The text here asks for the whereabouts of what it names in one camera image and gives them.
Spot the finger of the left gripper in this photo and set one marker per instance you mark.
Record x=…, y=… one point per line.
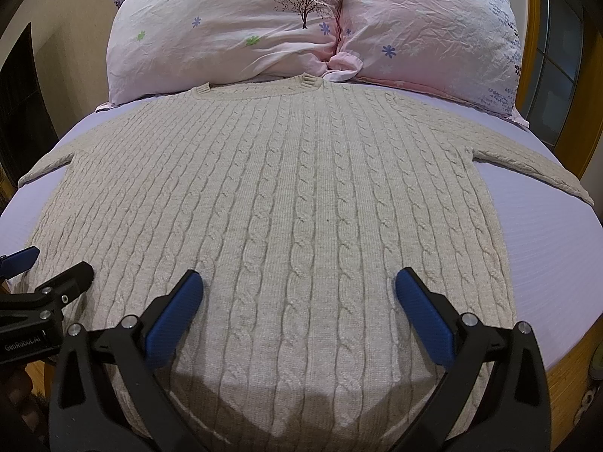
x=18, y=262
x=64, y=288

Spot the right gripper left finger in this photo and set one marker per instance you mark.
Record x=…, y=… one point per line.
x=85, y=414

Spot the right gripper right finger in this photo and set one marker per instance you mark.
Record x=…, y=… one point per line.
x=494, y=395

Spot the beige cable-knit sweater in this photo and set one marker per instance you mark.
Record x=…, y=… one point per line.
x=297, y=201

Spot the lavender bed sheet mattress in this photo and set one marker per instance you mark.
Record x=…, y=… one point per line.
x=554, y=240

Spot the left floral pink pillow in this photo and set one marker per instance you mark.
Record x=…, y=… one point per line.
x=165, y=46

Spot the floral pink pillow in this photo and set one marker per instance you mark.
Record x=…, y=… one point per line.
x=165, y=46
x=466, y=51

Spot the right floral pink pillow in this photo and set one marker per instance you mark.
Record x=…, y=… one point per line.
x=466, y=51

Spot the dark window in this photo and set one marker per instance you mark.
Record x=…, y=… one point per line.
x=560, y=105

